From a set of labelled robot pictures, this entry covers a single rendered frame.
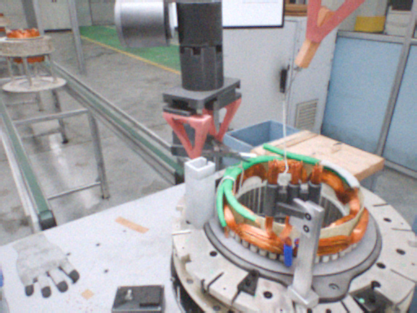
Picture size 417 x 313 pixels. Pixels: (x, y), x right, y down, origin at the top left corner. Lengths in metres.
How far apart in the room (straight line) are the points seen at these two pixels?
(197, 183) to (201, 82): 0.13
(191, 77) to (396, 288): 0.33
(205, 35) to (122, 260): 0.62
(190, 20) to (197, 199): 0.21
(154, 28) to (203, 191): 0.20
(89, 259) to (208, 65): 0.63
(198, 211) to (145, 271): 0.44
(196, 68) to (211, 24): 0.05
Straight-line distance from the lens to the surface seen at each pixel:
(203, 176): 0.41
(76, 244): 0.97
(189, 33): 0.42
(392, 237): 0.50
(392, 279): 0.44
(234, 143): 0.79
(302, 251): 0.33
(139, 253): 0.90
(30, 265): 0.92
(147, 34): 0.43
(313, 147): 0.78
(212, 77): 0.43
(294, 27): 2.64
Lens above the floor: 1.38
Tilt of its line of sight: 26 degrees down
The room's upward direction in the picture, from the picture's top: straight up
